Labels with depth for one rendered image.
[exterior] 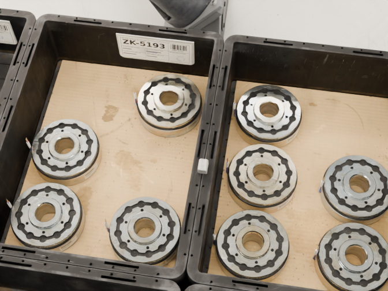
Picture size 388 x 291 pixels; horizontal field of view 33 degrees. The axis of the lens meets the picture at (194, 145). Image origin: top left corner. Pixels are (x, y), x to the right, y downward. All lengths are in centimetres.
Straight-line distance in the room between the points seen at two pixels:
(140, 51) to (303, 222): 38
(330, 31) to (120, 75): 46
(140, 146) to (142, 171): 4
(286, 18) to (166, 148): 45
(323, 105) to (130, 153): 32
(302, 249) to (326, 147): 18
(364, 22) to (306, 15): 12
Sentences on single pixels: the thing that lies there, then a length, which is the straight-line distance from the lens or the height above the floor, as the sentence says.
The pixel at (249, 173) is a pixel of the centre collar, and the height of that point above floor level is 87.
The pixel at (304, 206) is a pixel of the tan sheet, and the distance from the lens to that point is 99.
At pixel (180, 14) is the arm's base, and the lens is 121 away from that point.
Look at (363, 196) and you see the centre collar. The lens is 97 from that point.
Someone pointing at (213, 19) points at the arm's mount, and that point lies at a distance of 119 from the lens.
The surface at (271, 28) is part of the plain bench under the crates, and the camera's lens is 133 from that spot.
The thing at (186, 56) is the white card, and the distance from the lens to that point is 106.
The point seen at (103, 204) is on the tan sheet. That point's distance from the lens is 99.
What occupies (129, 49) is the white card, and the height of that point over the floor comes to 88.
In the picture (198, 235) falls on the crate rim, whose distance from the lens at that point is 87.
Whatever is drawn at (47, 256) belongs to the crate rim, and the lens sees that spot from 87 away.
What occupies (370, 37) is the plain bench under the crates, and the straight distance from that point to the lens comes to 135.
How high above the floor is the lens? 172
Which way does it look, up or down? 61 degrees down
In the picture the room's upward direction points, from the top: 2 degrees counter-clockwise
